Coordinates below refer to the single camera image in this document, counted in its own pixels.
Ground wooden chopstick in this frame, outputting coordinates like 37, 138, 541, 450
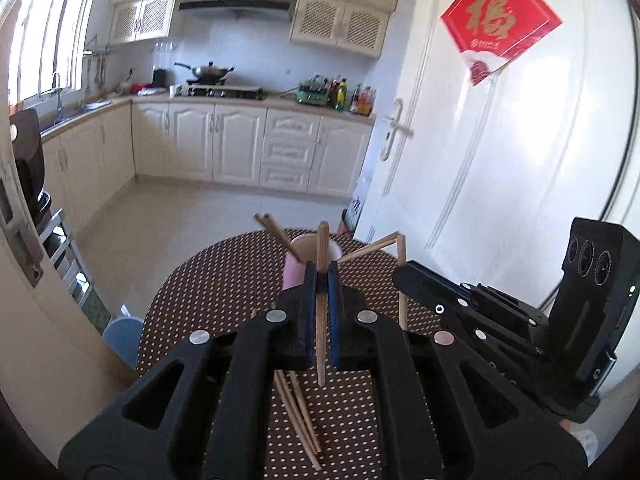
274, 370, 321, 471
316, 221, 329, 387
394, 233, 408, 330
254, 214, 305, 263
288, 370, 321, 454
337, 232, 399, 263

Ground lower kitchen cabinets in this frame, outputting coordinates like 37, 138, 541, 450
42, 98, 373, 231

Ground kitchen faucet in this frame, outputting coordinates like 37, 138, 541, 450
51, 70, 64, 122

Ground blue stool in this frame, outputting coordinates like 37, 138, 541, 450
102, 316, 143, 370

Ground brown polka dot tablecloth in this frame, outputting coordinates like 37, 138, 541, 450
135, 228, 442, 480

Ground wooden chopstick in cup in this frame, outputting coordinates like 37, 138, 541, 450
337, 232, 399, 263
394, 233, 408, 330
254, 214, 305, 263

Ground white door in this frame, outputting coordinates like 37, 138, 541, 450
356, 0, 637, 307

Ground pink utensil cup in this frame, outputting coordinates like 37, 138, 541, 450
282, 233, 317, 290

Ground red sauce bottle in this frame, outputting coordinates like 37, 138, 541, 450
357, 86, 375, 117

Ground red fu door decoration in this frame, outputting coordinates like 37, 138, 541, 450
440, 0, 562, 86

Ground green bottle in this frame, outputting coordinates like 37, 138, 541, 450
334, 78, 348, 110

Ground green electric cooker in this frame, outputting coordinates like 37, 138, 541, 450
294, 75, 330, 106

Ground gas stove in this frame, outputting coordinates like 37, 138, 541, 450
172, 84, 265, 101

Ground black appliance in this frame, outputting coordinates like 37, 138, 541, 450
10, 110, 51, 226

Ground black wok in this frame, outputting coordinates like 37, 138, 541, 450
174, 62, 234, 84

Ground range hood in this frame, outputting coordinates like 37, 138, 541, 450
178, 0, 295, 22

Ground silver door handle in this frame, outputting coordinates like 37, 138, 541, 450
380, 98, 414, 162

